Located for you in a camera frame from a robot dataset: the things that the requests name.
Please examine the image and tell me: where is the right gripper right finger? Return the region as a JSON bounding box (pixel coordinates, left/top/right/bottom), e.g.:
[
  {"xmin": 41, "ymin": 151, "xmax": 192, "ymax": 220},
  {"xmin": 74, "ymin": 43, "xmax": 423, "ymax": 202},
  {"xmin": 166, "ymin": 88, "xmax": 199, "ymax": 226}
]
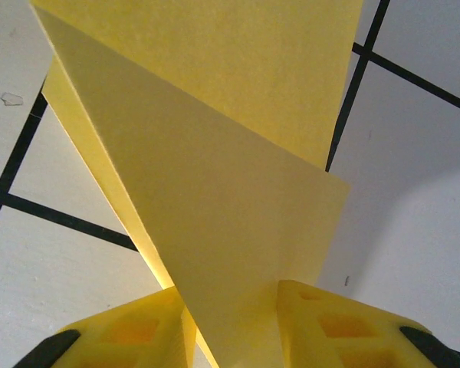
[{"xmin": 278, "ymin": 279, "xmax": 460, "ymax": 368}]

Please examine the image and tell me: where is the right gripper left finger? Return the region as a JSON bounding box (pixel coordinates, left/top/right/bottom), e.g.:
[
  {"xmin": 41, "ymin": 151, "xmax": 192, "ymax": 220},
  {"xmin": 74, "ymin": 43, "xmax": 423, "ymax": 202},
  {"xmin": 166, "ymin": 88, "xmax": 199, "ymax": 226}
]
[{"xmin": 13, "ymin": 285, "xmax": 199, "ymax": 368}]

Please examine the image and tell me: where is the yellow paper sheet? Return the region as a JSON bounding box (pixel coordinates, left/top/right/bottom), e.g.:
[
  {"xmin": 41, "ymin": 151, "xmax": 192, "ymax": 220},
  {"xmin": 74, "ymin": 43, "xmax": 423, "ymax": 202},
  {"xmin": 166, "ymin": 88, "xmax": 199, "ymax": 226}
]
[{"xmin": 28, "ymin": 0, "xmax": 365, "ymax": 368}]

